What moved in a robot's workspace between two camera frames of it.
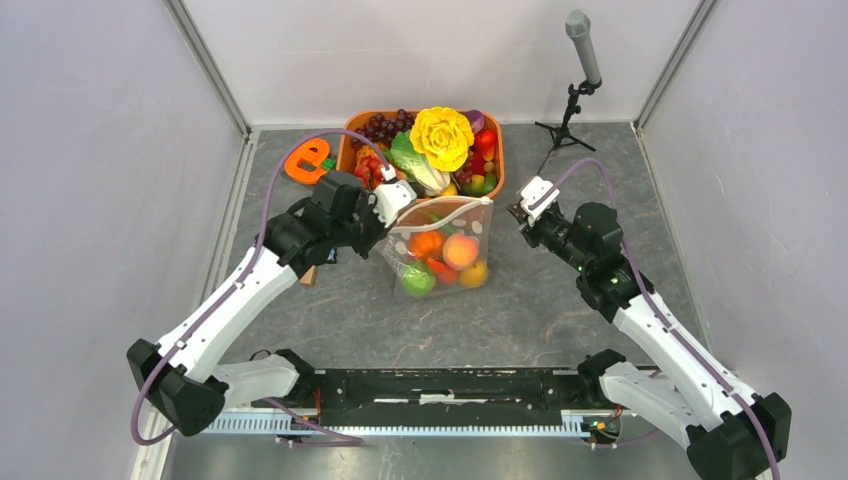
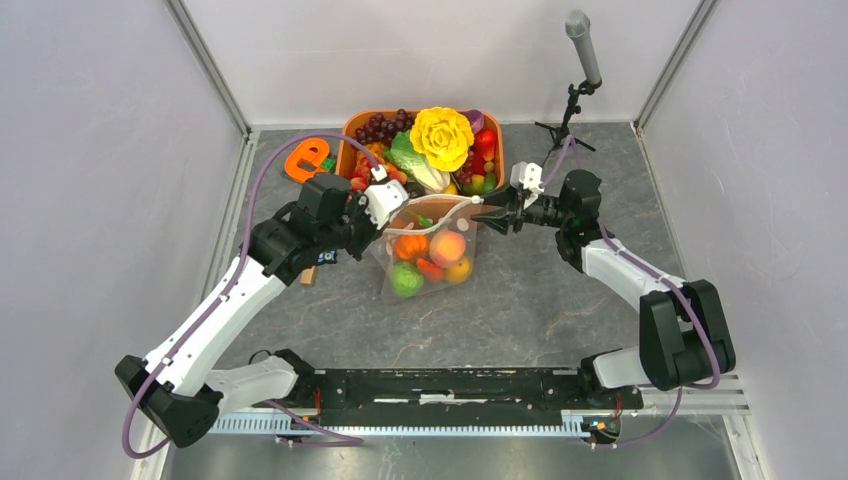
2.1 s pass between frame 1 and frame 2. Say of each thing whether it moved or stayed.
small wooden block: stayed
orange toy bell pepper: moved
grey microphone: stayed
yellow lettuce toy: stayed
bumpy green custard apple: moved
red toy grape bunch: stayed
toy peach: moved
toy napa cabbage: stayed
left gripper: stayed
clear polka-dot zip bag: moved
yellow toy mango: moved
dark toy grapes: stayed
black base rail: stayed
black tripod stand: stayed
